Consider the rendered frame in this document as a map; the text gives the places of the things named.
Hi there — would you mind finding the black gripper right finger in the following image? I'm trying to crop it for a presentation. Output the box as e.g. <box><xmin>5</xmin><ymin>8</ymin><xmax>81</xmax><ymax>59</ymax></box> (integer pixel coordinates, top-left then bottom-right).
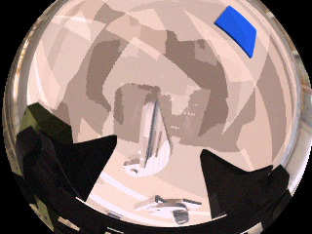
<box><xmin>200</xmin><ymin>149</ymin><xmax>273</xmax><ymax>219</ymax></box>

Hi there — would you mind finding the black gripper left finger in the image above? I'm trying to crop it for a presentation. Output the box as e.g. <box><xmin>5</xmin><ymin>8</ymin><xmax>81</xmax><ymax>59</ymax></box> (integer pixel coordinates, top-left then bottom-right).
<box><xmin>38</xmin><ymin>129</ymin><xmax>118</xmax><ymax>202</ymax></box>

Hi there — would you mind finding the blue flat rectangular plate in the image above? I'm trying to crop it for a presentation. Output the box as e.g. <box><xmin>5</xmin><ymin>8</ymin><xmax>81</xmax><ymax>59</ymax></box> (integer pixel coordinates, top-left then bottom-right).
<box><xmin>214</xmin><ymin>5</ymin><xmax>256</xmax><ymax>59</ymax></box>

